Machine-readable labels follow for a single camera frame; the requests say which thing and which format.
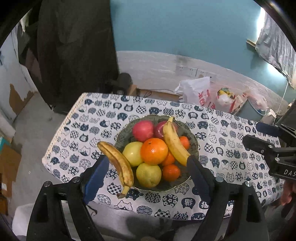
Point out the cardboard box on floor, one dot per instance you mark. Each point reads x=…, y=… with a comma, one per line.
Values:
x=162, y=94

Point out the red apple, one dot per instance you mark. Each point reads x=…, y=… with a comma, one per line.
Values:
x=158, y=130
x=143, y=130

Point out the large orange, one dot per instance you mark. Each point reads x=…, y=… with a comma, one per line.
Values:
x=154, y=151
x=170, y=159

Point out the dark hanging coat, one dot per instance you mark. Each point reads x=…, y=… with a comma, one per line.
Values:
x=68, y=49

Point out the white plastic stool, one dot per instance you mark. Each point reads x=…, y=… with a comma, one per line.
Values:
x=270, y=118

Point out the yellow banana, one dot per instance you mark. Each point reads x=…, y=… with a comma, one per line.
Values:
x=173, y=142

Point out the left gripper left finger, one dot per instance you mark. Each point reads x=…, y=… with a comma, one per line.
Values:
x=82, y=190

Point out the white wall socket strip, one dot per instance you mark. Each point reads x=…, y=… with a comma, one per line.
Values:
x=193, y=72

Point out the green pear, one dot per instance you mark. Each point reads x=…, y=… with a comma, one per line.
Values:
x=132, y=153
x=148, y=176

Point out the silver window curtain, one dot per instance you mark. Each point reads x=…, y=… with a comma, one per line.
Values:
x=274, y=47

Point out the white plastic shopping bag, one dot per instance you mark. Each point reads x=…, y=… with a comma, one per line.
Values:
x=194, y=91

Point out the grey blue bucket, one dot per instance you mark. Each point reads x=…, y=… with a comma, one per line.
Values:
x=254, y=106

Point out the small tangerine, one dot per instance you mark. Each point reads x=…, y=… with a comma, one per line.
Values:
x=171, y=172
x=185, y=142

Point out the large orange top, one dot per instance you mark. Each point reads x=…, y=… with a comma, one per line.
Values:
x=154, y=151

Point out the large orange bottom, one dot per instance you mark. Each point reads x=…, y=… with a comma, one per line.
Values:
x=170, y=159

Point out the spotted ripe banana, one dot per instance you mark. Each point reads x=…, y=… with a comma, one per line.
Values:
x=121, y=164

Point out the person right hand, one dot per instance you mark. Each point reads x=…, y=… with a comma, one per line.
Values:
x=288, y=189

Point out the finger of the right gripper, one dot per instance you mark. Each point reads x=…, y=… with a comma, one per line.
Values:
x=283, y=132
x=259, y=146

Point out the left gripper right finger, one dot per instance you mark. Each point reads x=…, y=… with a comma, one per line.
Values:
x=215, y=192

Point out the red white trash bag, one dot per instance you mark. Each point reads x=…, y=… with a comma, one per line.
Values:
x=223, y=100

